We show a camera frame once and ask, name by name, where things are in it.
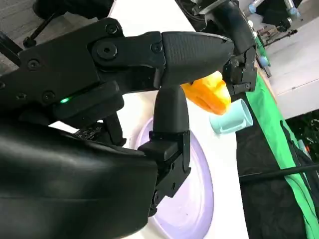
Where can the black backdrop cloth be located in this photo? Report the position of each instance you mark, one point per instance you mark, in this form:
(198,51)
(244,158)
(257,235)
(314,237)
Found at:
(269,204)

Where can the pale green mug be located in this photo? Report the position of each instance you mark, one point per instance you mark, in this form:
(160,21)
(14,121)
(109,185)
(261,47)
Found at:
(229,119)

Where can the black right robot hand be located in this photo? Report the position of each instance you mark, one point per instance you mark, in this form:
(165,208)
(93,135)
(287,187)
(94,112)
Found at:
(62,174)

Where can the orange and white bread roll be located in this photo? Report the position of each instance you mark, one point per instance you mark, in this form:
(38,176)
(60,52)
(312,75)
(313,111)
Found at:
(209,94)

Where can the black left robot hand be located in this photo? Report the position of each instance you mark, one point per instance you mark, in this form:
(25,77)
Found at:
(236,25)

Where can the lilac plate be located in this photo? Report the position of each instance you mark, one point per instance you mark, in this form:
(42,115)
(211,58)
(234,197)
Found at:
(194,199)

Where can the black office chair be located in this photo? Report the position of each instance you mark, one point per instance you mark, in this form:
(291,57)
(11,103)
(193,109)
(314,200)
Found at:
(74,6)

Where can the green cloth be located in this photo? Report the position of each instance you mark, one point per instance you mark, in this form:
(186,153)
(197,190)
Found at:
(269,109)

